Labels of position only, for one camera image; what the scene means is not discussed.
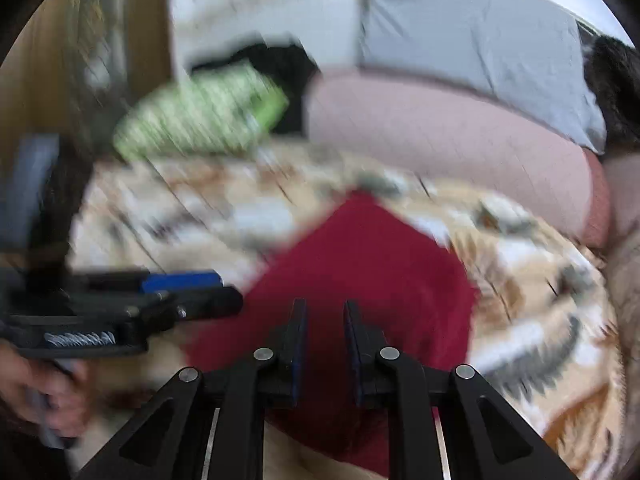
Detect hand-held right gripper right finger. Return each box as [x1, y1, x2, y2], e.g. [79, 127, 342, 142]
[343, 299, 577, 480]

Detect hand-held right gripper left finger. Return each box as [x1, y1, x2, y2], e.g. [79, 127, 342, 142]
[75, 298, 308, 480]

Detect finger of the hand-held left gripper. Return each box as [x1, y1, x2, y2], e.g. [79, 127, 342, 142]
[87, 269, 222, 295]
[132, 286, 245, 322]

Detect dark red sweater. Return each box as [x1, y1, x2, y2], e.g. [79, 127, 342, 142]
[184, 191, 479, 479]

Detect person's left hand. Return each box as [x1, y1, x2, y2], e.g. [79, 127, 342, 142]
[0, 355, 94, 450]

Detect green checked pillow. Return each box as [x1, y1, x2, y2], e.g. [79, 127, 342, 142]
[112, 59, 291, 162]

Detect floral leaf print blanket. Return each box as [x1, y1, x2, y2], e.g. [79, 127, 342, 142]
[67, 140, 628, 480]

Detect pink headboard cushion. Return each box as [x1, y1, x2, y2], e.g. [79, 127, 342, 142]
[304, 69, 640, 263]

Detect wooden framed glass door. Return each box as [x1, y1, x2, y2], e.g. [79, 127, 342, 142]
[0, 0, 175, 281]

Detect black garment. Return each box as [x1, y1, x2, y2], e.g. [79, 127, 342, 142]
[191, 41, 322, 137]

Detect small striped sofa cushion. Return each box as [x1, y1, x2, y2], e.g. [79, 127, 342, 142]
[604, 240, 640, 411]

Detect grey pillow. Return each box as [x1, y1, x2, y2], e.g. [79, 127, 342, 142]
[356, 0, 609, 156]

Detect fur trimmed jacket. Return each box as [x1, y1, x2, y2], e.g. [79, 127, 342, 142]
[581, 35, 640, 162]

